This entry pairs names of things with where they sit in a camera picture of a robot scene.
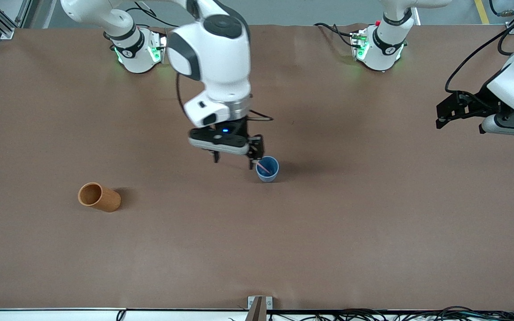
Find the blue cup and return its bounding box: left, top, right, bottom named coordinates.
left=256, top=156, right=280, bottom=183

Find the brown wooden cup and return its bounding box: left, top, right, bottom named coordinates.
left=78, top=182, right=122, bottom=213

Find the yellow floor tape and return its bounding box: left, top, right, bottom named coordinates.
left=474, top=0, right=490, bottom=25

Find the brown table cover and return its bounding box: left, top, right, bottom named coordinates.
left=0, top=23, right=514, bottom=312

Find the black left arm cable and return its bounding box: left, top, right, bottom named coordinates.
left=445, top=0, right=514, bottom=97

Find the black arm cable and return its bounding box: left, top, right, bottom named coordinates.
left=176, top=71, right=274, bottom=122
left=445, top=0, right=514, bottom=97

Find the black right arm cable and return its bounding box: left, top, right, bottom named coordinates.
left=176, top=71, right=274, bottom=122

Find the black left base cable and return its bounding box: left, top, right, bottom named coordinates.
left=314, top=22, right=356, bottom=48

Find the black base cable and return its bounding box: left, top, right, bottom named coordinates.
left=125, top=0, right=182, bottom=34
left=314, top=22, right=356, bottom=48

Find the black right base cable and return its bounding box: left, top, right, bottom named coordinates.
left=125, top=0, right=182, bottom=34

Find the grey metal bracket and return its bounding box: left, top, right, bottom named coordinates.
left=247, top=296, right=273, bottom=321

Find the camera mount post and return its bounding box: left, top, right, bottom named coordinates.
left=245, top=297, right=266, bottom=321

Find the white table edge rail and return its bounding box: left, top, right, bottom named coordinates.
left=0, top=308, right=249, bottom=321

